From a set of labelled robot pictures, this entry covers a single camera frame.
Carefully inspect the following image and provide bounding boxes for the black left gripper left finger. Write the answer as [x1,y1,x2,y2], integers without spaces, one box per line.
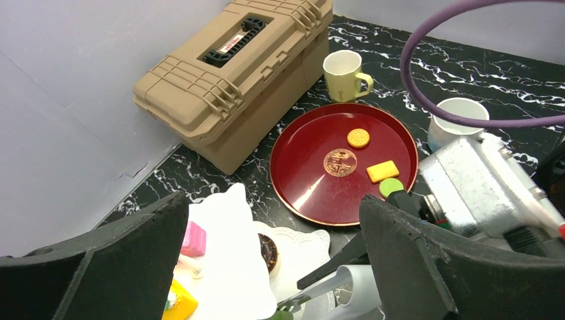
[1,192,189,319]

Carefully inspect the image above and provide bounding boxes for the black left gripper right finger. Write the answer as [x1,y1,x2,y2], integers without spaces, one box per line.
[359,196,564,319]

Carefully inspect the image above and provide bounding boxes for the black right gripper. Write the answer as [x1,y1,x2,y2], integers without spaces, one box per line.
[296,141,565,291]

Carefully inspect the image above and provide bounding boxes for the metal tongs with white handle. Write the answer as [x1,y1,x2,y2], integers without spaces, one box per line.
[277,265,384,319]

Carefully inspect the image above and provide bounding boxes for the yellow cake slice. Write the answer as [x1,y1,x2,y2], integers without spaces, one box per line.
[161,279,199,320]

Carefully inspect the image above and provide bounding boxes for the pink cake with cherry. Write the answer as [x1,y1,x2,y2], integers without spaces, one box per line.
[180,221,207,257]

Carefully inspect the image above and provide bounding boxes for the green round macaron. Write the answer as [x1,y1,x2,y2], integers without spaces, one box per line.
[378,178,405,198]

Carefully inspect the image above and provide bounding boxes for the orange square cake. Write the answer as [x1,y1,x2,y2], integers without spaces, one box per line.
[366,160,400,183]

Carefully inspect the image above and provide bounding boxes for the chocolate glazed donut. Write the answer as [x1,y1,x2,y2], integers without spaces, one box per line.
[258,233,279,274]

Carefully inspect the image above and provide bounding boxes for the green swirl roll cake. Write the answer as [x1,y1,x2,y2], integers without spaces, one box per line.
[268,310,294,320]

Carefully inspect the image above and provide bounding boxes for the red round tray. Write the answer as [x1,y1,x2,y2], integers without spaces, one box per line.
[269,103,419,227]

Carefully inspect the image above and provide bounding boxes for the white three-tier dessert stand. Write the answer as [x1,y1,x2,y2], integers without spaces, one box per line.
[174,183,330,319]

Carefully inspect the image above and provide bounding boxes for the orange round cookie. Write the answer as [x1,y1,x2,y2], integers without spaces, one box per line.
[346,128,370,149]

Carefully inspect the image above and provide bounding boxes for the white mug blue base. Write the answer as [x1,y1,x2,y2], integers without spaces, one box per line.
[427,97,490,153]

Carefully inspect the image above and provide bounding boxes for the pale green ceramic mug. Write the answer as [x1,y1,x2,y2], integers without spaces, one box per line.
[322,50,374,103]

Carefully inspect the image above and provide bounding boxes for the tan plastic toolbox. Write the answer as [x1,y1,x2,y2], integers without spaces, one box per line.
[133,1,333,175]

